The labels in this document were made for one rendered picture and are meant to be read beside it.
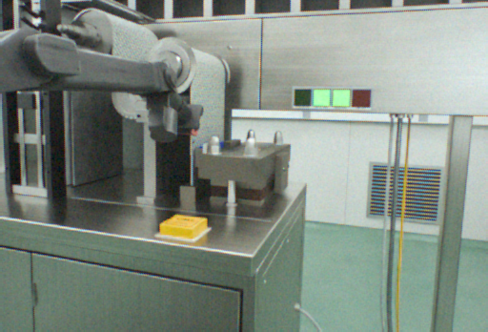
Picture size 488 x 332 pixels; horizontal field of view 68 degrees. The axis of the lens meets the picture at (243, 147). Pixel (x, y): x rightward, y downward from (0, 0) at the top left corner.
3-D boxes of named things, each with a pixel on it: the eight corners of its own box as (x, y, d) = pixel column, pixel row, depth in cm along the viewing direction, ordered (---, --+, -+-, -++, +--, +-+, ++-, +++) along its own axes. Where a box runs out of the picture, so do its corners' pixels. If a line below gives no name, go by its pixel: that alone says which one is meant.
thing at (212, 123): (190, 155, 96) (191, 84, 94) (222, 146, 119) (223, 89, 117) (192, 155, 96) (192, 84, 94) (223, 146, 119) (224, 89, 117)
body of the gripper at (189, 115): (199, 132, 88) (187, 116, 82) (162, 130, 92) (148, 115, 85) (205, 108, 91) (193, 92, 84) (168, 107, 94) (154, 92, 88)
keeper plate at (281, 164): (274, 193, 103) (275, 155, 102) (281, 186, 113) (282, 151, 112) (282, 194, 103) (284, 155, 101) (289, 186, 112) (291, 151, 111)
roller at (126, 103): (112, 115, 102) (111, 72, 101) (159, 114, 126) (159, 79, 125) (150, 117, 98) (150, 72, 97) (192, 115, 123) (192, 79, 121)
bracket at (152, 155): (135, 202, 94) (134, 81, 91) (149, 197, 100) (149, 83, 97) (152, 204, 93) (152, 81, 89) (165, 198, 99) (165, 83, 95)
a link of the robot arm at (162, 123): (170, 63, 74) (131, 70, 76) (167, 112, 69) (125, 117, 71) (190, 95, 85) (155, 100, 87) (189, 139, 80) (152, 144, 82)
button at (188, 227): (159, 236, 70) (159, 223, 70) (176, 225, 77) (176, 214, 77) (192, 240, 68) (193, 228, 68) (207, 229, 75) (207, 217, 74)
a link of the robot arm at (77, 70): (30, 20, 35) (-62, 39, 37) (43, 79, 36) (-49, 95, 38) (178, 62, 78) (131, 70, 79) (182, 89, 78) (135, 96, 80)
